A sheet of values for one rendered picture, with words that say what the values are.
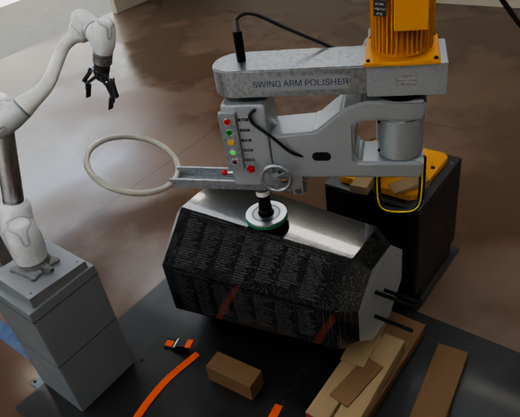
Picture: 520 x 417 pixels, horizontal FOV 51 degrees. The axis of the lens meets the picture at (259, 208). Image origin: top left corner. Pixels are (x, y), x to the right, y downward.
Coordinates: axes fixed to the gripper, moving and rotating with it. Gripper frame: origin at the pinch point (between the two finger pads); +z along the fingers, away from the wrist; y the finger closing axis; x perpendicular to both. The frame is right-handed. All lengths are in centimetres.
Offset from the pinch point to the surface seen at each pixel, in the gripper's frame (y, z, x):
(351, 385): 171, 77, -10
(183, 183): 52, 23, 2
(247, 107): 74, -32, 3
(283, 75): 84, -51, 6
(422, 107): 139, -57, 21
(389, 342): 180, 71, 23
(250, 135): 78, -19, 4
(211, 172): 59, 20, 16
